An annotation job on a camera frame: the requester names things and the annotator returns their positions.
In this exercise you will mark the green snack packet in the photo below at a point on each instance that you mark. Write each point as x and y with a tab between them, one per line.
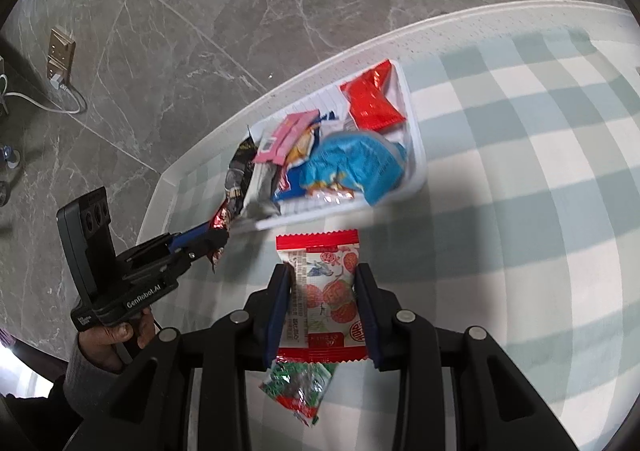
295	391

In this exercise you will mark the checked tablecloth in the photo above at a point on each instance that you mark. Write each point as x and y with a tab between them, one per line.
500	231

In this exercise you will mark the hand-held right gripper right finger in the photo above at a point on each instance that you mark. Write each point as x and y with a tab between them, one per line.
365	306

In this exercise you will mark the blue roll cake packet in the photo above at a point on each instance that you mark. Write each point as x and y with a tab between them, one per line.
292	183

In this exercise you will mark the red crumpled snack packet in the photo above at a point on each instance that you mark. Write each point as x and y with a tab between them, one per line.
372	98

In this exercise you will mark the brass floor socket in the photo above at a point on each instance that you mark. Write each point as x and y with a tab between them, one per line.
61	53

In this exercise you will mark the light blue snack packet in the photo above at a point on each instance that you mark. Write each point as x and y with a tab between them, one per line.
350	166

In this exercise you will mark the person's left hand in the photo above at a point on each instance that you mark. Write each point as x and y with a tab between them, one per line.
112	343

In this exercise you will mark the black snack packet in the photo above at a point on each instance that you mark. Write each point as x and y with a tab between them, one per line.
235	181

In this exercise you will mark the white snack packet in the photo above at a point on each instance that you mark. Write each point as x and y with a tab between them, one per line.
260	181

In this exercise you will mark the small pink snack packet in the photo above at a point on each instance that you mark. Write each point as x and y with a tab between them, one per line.
287	136

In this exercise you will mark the red white fruit print packet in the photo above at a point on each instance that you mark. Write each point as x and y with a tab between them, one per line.
325	291

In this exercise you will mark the small blue floor object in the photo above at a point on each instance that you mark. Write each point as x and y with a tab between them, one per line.
10	156

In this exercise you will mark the white plastic tray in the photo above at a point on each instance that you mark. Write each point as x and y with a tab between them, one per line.
412	166

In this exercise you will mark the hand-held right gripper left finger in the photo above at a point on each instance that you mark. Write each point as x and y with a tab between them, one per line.
280	303

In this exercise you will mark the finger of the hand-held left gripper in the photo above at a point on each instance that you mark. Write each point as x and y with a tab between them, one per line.
192	235
210	248

